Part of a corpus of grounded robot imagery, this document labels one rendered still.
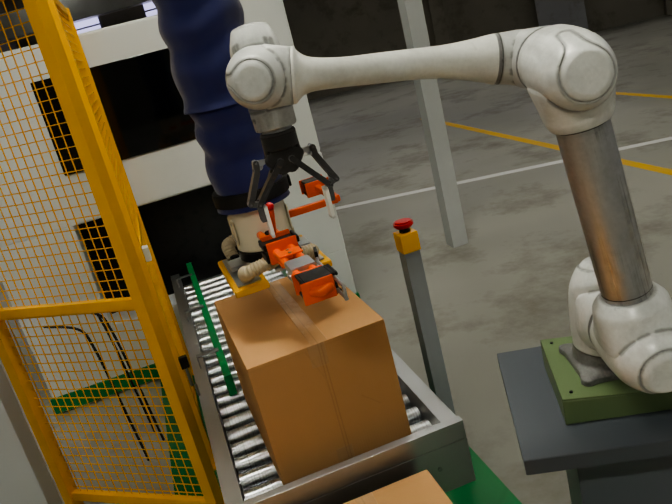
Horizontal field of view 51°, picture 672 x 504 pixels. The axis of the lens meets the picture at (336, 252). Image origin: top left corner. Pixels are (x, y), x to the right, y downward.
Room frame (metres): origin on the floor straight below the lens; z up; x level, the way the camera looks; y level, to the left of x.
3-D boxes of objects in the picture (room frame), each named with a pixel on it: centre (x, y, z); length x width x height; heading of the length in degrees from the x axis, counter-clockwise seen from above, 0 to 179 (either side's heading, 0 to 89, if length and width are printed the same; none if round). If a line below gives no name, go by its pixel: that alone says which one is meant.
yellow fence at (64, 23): (3.31, 0.91, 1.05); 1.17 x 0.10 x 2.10; 12
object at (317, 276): (1.45, 0.06, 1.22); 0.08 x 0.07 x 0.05; 13
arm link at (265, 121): (1.46, 0.06, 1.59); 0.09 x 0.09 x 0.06
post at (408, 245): (2.33, -0.25, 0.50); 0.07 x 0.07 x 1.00; 12
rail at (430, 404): (2.87, 0.05, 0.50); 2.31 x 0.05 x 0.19; 12
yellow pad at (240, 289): (2.01, 0.29, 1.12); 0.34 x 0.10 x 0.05; 13
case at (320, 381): (2.02, 0.18, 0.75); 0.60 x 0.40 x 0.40; 14
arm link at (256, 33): (1.44, 0.06, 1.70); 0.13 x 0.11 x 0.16; 178
